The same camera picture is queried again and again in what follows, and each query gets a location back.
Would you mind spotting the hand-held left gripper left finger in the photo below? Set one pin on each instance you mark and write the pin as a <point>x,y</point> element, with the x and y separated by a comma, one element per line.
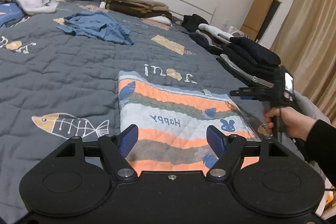
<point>128,141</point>

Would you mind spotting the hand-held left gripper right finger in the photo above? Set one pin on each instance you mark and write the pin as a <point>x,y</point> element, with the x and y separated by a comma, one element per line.
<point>216,141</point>

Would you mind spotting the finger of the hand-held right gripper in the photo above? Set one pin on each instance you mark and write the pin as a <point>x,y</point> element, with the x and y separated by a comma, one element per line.
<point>257,89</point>
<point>244,96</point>

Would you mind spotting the blue orange striped blanket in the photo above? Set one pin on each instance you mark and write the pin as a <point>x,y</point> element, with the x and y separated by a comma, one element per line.
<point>178,119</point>

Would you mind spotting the person's right forearm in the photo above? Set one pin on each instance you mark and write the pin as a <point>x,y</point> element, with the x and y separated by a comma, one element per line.
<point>323,140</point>

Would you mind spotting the stack of folded dark clothes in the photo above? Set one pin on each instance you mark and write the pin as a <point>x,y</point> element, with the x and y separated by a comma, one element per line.
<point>252,56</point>

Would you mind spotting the black clothes pile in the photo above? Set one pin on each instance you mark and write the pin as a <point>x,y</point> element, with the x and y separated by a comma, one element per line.
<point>195,21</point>

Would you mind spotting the folded brown clothes stack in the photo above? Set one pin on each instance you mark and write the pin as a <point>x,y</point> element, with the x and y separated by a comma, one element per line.
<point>134,2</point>

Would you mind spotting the person's right hand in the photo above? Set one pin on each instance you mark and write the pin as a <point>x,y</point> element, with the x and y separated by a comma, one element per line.
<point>294,121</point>

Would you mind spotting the black board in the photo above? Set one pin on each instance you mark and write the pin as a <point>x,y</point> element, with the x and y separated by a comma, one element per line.
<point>271,19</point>

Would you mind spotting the white garment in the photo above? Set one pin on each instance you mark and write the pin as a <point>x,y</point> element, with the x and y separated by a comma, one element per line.
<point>215,31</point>

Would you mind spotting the beige curtain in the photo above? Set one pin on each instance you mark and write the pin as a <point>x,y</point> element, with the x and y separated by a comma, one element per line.
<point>312,16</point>

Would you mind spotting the cardboard tube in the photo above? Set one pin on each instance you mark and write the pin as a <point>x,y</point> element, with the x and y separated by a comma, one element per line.
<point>262,6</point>

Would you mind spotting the white pillow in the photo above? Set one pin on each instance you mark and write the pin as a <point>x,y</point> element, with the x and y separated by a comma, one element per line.
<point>160,19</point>

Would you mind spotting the blue shirt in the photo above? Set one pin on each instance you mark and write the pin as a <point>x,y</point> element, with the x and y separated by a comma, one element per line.
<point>97,27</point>

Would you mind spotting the blue printed pillow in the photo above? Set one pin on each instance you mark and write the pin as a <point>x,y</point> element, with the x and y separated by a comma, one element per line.
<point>10,14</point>

